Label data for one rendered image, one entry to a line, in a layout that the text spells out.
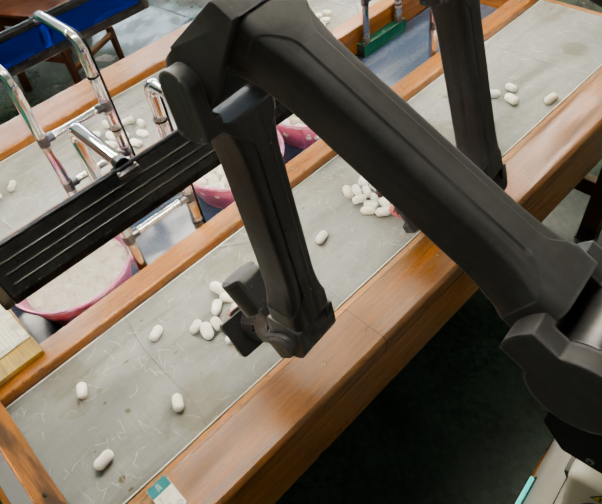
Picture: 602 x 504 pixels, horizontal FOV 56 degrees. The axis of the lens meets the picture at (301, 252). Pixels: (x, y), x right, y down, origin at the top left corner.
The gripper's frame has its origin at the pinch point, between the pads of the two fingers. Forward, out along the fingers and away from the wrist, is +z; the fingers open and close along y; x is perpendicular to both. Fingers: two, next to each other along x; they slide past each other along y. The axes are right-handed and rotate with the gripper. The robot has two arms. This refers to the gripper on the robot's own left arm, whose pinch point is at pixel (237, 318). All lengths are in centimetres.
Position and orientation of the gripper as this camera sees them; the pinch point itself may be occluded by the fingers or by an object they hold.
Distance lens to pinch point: 99.3
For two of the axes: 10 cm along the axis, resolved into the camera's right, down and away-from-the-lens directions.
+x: 5.4, 8.1, 2.3
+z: -4.5, 0.5, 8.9
